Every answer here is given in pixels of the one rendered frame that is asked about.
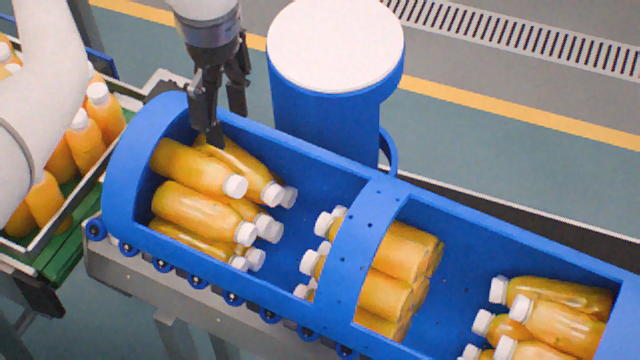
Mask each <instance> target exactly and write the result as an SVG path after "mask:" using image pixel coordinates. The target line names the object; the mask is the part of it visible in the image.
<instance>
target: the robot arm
mask: <svg viewBox="0 0 640 360"><path fill-rule="evenodd" d="M162 1H164V2H166V3H167V4H170V6H171V11H172V13H173V18H174V22H175V27H177V32H178V34H179V35H180V37H181V38H182V39H183V40H184V42H185V47H186V51H187V53H188V55H189V56H190V58H191V59H192V60H193V62H195V67H193V73H195V75H196V76H195V77H194V79H192V81H191V82H190V83H188V82H185V83H184V85H183V91H184V92H185V94H186V97H187V104H188V112H189V119H190V126H191V127H193V128H195V129H197V130H199V131H202V133H203V134H204V136H205V139H206V143H207V144H209V145H211V146H214V147H217V148H219V149H221V150H223V149H224V148H225V142H224V136H223V130H222V124H221V120H220V119H217V106H218V92H219V89H220V87H221V86H222V76H223V73H225V75H226V76H227V78H228V79H229V80H230V81H231V82H230V81H228V80H227V82H226V83H225V86H226V93H227V99H228V105H229V112H230V113H233V114H236V115H238V116H241V117H243V118H246V117H247V116H248V111H247V103H246V96H245V87H247V88H248V86H249V85H250V80H248V79H246V78H245V76H246V75H249V74H250V73H251V70H252V69H251V63H250V58H249V53H248V48H247V42H246V34H247V30H246V29H245V28H242V12H241V4H240V0H162ZM12 3H13V9H14V14H16V19H17V25H18V30H19V35H20V41H21V46H22V52H23V66H22V67H21V69H20V70H18V71H17V72H16V73H14V74H13V75H10V76H8V78H6V79H4V80H2V81H0V230H1V229H2V228H3V227H4V225H5V224H6V222H7V221H8V219H9V218H10V216H12V215H13V212H14V211H15V210H16V208H17V207H18V205H19V204H20V203H21V201H22V200H23V199H24V198H25V196H26V195H28V193H29V192H30V190H31V189H32V188H33V186H34V184H35V182H36V180H37V179H38V177H39V175H40V172H41V170H42V168H44V167H45V165H46V163H47V161H48V160H49V158H50V156H51V155H52V152H53V151H54V149H55V147H56V146H57V144H58V143H59V141H61V139H62V138H63V136H64V135H65V132H66V131H67V129H68V128H69V126H70V125H71V123H72V121H73V120H74V118H75V116H76V113H77V112H79V110H80V108H81V106H82V103H83V101H84V98H85V95H86V91H87V86H88V79H89V65H88V59H87V54H86V49H85V46H84V43H83V41H81V38H80V34H79V32H78V29H77V27H76V24H75V22H74V19H73V17H72V14H71V11H70V9H69V6H68V4H66V1H65V0H12Z"/></svg>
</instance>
